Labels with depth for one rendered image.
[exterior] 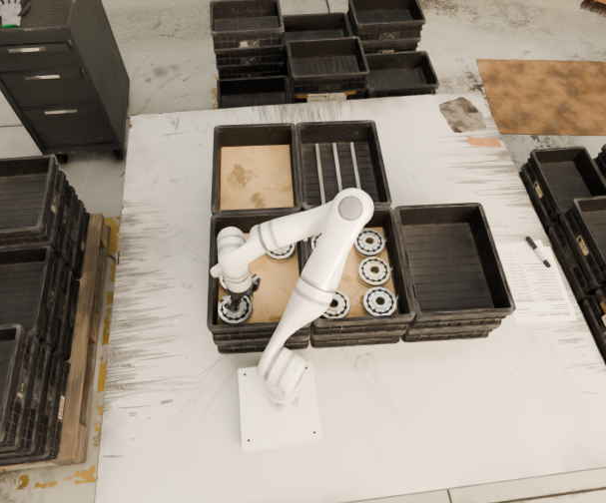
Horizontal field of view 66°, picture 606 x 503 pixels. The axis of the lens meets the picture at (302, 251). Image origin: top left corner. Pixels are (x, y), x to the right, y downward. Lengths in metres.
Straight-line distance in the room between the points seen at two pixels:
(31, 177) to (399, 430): 1.91
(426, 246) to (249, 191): 0.65
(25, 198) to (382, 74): 1.97
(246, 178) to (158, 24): 2.46
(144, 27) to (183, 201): 2.34
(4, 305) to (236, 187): 1.11
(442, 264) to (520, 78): 2.39
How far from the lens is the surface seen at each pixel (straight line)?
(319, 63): 2.79
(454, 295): 1.59
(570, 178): 2.89
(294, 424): 1.44
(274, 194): 1.71
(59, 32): 2.52
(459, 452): 1.58
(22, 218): 2.37
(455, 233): 1.71
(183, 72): 3.59
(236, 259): 1.13
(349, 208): 1.04
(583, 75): 4.06
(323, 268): 1.06
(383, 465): 1.52
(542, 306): 1.84
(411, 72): 2.99
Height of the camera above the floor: 2.18
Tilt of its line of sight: 59 degrees down
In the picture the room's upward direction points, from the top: 2 degrees clockwise
